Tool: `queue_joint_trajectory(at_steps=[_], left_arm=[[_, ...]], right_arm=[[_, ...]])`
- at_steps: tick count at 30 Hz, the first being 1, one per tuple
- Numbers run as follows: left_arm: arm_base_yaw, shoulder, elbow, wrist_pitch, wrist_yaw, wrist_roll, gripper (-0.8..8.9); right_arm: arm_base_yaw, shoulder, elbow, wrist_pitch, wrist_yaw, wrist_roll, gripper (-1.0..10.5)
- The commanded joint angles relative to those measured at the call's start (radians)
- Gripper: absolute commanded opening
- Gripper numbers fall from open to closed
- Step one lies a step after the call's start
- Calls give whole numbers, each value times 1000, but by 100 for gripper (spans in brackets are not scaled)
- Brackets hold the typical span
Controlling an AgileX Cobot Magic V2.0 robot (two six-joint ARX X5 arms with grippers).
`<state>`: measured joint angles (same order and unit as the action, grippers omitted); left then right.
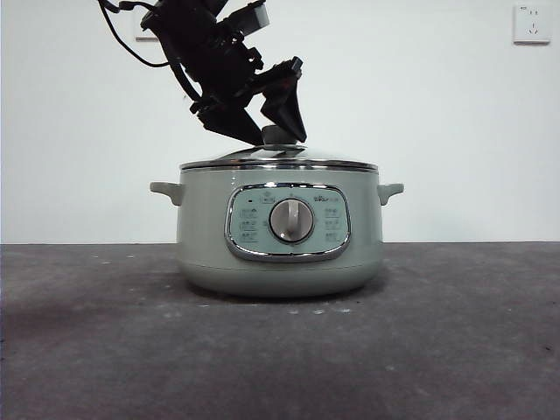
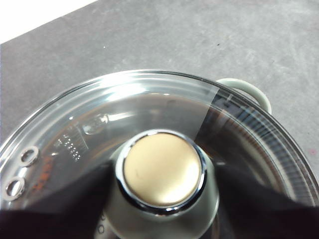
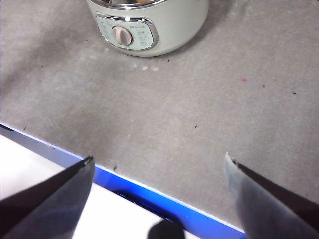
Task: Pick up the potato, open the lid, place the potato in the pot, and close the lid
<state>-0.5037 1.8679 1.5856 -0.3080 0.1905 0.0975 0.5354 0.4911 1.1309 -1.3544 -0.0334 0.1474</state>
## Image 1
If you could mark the glass lid with green knob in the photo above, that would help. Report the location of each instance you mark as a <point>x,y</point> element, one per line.
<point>306,159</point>

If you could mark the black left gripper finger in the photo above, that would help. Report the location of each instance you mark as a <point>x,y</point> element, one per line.
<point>232,122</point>
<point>289,114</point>

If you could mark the white wall socket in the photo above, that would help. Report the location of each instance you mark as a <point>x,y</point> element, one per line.
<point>146,38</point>
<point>531,24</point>

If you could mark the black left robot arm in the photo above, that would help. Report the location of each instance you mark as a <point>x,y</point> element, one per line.
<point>192,39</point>

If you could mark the pale green electric cooking pot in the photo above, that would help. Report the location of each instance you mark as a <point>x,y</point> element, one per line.
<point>205,227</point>

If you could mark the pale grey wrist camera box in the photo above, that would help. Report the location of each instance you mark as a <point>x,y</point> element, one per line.
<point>256,17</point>

